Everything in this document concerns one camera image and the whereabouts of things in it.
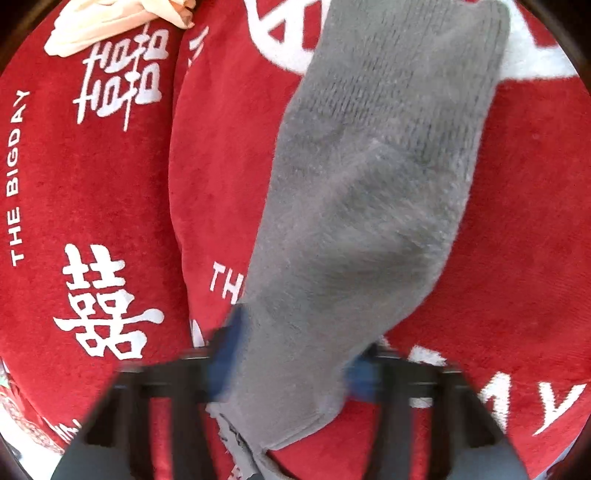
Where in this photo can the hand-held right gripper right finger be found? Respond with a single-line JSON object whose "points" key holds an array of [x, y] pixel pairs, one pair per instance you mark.
{"points": [[362, 374]]}

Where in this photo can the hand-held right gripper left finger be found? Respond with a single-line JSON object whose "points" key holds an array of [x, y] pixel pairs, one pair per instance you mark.
{"points": [[226, 357]]}

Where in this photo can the grey fleece garment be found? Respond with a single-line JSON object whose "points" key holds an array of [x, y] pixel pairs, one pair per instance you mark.
{"points": [[360, 207]]}

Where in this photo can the red patterned sheet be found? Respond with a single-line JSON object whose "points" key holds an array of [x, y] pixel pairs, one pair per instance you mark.
{"points": [[27, 415]]}

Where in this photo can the red printed blanket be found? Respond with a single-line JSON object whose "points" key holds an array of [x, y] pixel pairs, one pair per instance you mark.
{"points": [[92, 184]]}

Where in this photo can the cream cloth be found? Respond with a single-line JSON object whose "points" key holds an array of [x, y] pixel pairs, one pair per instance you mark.
{"points": [[101, 23]]}

